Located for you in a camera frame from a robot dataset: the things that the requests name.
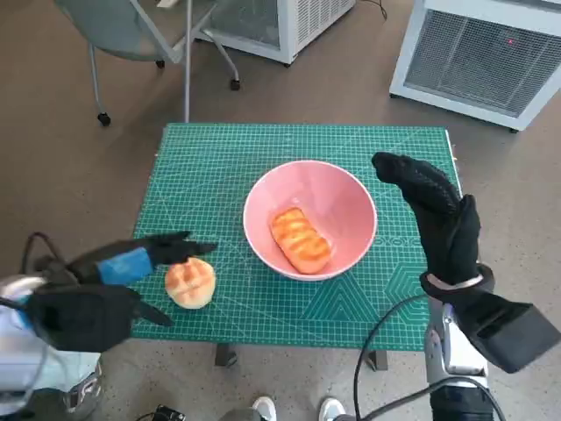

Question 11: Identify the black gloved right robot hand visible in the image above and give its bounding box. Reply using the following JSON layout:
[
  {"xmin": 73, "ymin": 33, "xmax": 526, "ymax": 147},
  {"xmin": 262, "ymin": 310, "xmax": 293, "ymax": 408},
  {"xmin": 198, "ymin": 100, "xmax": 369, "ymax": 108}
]
[{"xmin": 371, "ymin": 152, "xmax": 483, "ymax": 286}]

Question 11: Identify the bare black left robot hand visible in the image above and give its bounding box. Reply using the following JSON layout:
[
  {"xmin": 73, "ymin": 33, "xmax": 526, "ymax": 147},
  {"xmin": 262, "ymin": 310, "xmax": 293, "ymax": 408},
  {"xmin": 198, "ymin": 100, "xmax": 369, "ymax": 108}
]
[{"xmin": 65, "ymin": 231, "xmax": 219, "ymax": 328}]

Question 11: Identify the round toy bread bun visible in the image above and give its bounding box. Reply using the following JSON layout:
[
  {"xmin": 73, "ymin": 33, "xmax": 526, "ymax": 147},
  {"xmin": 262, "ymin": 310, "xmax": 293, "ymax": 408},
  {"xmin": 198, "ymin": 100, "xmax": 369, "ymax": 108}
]
[{"xmin": 165, "ymin": 257, "xmax": 217, "ymax": 310}]

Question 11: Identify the pink bowl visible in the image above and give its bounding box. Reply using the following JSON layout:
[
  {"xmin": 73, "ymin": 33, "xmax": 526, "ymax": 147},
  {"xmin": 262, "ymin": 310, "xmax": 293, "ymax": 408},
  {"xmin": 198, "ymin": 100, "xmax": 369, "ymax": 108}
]
[{"xmin": 242, "ymin": 161, "xmax": 379, "ymax": 282}]

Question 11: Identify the long orange toy bread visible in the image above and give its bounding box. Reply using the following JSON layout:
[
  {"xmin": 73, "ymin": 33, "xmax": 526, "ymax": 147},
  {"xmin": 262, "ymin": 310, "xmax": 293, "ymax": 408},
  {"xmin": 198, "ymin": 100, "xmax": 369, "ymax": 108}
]
[{"xmin": 268, "ymin": 207, "xmax": 332, "ymax": 275}]

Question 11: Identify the person's leg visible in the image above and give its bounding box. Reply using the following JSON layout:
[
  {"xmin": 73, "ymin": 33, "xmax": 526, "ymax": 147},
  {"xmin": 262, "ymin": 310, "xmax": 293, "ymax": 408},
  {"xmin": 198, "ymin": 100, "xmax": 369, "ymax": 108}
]
[{"xmin": 0, "ymin": 302, "xmax": 100, "ymax": 391}]

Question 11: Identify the small black device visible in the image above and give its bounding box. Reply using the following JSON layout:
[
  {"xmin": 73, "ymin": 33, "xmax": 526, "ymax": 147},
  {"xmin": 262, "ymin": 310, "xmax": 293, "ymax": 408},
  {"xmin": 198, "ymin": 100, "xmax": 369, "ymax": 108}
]
[{"xmin": 139, "ymin": 405, "xmax": 185, "ymax": 421}]

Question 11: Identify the white mesh cabinet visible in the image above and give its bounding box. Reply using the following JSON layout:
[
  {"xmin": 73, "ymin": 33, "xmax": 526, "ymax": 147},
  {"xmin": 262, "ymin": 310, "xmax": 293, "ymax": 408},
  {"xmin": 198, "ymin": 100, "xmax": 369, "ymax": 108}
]
[
  {"xmin": 388, "ymin": 0, "xmax": 561, "ymax": 132},
  {"xmin": 195, "ymin": 0, "xmax": 357, "ymax": 67}
]

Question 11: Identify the green cutting mat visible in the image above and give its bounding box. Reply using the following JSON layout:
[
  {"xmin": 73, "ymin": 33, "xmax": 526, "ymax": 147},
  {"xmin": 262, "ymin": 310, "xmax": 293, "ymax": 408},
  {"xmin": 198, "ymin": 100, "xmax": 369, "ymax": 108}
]
[{"xmin": 131, "ymin": 123, "xmax": 462, "ymax": 352}]

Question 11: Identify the white shoe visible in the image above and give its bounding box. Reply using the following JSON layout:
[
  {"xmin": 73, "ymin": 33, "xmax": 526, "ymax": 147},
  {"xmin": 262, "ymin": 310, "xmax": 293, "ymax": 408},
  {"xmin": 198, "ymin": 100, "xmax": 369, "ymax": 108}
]
[
  {"xmin": 252, "ymin": 396, "xmax": 277, "ymax": 421},
  {"xmin": 318, "ymin": 396, "xmax": 346, "ymax": 421}
]

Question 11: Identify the thin metal pole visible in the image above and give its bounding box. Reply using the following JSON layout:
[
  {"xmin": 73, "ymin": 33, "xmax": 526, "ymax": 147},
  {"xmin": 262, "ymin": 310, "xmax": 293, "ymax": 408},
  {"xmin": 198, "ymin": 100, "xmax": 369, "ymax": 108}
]
[{"xmin": 182, "ymin": 0, "xmax": 194, "ymax": 124}]

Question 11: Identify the grey office chair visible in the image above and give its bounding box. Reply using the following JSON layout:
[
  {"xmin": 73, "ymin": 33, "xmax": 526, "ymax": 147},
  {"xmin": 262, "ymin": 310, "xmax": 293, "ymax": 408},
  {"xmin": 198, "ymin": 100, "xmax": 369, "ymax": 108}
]
[{"xmin": 54, "ymin": 0, "xmax": 242, "ymax": 127}]

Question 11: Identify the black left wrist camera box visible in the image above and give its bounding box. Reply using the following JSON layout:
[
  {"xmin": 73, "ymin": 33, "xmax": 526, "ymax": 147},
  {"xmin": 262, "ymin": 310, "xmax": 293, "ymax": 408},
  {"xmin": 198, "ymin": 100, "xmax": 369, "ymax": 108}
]
[{"xmin": 25, "ymin": 282, "xmax": 141, "ymax": 353}]

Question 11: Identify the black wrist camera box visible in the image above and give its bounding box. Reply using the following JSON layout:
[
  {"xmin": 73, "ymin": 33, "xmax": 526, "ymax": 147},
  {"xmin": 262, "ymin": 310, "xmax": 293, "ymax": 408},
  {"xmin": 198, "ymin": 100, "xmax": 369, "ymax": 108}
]
[
  {"xmin": 453, "ymin": 291, "xmax": 561, "ymax": 374},
  {"xmin": 25, "ymin": 282, "xmax": 141, "ymax": 353}
]

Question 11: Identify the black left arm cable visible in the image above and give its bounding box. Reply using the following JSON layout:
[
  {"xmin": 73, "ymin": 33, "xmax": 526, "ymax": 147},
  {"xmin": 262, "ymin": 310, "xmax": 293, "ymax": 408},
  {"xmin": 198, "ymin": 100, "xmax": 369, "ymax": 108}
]
[{"xmin": 19, "ymin": 232, "xmax": 69, "ymax": 275}]

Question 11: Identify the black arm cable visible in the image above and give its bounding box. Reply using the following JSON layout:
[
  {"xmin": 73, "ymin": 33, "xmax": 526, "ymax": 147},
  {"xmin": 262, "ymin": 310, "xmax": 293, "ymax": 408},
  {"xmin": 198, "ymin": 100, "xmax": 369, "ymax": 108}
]
[
  {"xmin": 19, "ymin": 232, "xmax": 69, "ymax": 275},
  {"xmin": 352, "ymin": 294, "xmax": 429, "ymax": 421}
]

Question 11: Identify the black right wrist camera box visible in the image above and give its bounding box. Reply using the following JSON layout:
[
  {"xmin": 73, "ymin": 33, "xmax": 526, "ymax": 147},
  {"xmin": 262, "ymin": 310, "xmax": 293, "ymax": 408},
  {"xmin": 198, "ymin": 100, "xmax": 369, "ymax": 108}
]
[{"xmin": 453, "ymin": 291, "xmax": 561, "ymax": 374}]

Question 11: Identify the black table bracket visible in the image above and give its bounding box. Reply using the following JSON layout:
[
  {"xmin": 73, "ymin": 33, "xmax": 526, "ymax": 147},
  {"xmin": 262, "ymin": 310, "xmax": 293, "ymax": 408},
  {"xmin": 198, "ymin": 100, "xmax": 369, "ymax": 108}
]
[
  {"xmin": 366, "ymin": 349, "xmax": 389, "ymax": 373},
  {"xmin": 214, "ymin": 344, "xmax": 238, "ymax": 367}
]

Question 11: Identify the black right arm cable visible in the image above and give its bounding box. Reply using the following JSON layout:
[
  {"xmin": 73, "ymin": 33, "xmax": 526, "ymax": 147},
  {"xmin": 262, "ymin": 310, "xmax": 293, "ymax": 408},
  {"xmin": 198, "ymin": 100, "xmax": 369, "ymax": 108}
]
[{"xmin": 352, "ymin": 294, "xmax": 429, "ymax": 421}]

